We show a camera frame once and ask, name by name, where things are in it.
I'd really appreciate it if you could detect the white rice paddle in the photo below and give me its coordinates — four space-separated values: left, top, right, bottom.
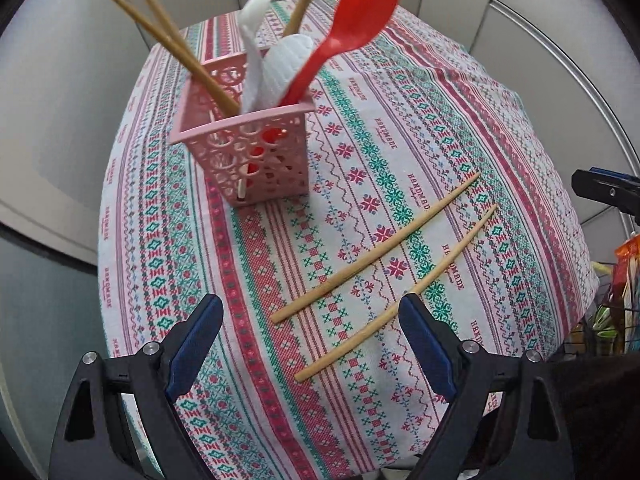
257 34 314 110

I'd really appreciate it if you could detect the red plastic spoon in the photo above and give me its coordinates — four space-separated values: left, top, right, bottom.
277 0 398 106

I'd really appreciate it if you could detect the white plastic spoon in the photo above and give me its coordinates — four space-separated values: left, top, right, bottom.
236 0 278 201

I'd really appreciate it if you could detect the orange snack packet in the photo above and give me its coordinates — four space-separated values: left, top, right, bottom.
611 235 639 308

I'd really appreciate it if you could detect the patterned striped tablecloth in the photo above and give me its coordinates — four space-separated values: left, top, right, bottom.
98 9 598 479

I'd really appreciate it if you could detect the pink perforated utensil basket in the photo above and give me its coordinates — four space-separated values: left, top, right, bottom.
168 77 316 207

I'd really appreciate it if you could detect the black wire rack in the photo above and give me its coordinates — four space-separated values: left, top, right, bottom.
560 257 639 361

